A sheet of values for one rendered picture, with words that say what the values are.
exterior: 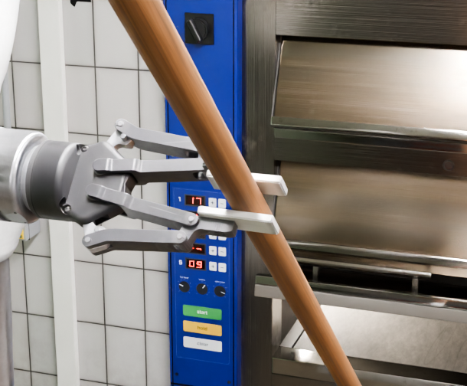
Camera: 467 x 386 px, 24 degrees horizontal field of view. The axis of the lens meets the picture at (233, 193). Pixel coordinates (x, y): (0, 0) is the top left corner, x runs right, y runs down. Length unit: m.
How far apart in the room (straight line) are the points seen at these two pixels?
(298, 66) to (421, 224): 0.40
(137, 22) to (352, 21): 1.51
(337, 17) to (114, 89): 0.51
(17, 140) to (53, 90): 1.39
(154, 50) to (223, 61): 1.52
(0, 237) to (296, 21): 0.83
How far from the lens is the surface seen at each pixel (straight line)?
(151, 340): 2.56
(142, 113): 2.39
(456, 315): 2.18
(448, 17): 2.17
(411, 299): 2.18
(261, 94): 2.28
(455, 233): 2.27
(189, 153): 1.04
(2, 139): 1.06
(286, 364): 2.47
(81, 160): 1.06
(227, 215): 0.98
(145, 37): 0.74
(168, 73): 0.77
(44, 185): 1.03
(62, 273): 2.57
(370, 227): 2.29
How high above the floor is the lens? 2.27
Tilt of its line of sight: 18 degrees down
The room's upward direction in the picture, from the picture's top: straight up
